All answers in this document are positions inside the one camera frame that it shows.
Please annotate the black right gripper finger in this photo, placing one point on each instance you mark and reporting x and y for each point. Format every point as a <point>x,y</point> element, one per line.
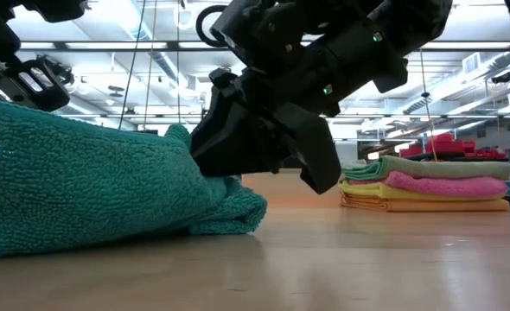
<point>237,147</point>
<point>315,151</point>

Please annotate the yellow microfiber towel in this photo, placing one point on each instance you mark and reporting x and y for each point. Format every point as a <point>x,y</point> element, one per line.
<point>376,190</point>

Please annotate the light green microfiber towel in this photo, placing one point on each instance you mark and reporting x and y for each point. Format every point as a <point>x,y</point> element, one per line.
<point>432,168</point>

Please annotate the teal microfiber towel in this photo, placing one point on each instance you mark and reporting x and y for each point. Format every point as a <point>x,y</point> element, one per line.
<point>86,181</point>

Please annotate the pink microfiber towel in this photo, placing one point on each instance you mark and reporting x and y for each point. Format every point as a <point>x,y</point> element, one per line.
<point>445,186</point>

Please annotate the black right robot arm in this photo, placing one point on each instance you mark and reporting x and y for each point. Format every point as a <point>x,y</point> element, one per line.
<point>367,43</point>

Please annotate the shelf with red bins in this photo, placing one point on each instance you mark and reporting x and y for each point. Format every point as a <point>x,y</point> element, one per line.
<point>449,147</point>

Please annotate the black ceiling camera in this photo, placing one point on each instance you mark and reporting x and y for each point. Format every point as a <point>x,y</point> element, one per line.
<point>62,73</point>
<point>501,78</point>

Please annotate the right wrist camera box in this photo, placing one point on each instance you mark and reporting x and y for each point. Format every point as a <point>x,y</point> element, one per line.
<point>246,26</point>

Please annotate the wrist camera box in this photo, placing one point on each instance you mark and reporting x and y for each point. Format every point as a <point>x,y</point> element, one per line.
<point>56,8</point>
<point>246,26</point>

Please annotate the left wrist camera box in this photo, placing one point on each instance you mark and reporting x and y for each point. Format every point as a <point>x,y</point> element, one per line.
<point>56,8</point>

